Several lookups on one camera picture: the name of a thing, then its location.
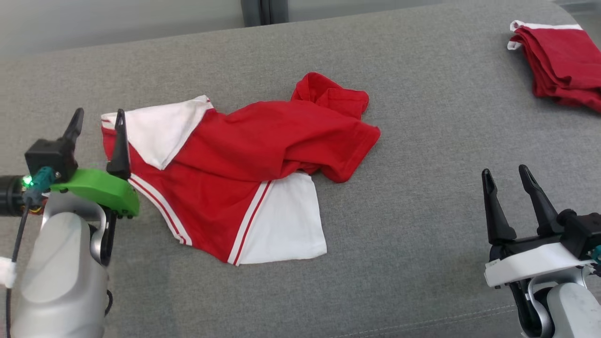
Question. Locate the red and white garment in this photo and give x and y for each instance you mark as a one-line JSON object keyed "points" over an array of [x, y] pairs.
{"points": [[235, 150]]}

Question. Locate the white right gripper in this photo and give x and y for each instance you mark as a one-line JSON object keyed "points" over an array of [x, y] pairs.
{"points": [[530, 263]]}

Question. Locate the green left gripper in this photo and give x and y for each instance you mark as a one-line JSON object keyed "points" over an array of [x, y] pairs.
{"points": [[101, 188]]}

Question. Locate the grey metal post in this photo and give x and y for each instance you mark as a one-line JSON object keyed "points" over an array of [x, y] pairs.
{"points": [[263, 11]]}

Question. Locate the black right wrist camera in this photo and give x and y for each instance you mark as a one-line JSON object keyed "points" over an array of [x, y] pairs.
{"points": [[582, 232]]}

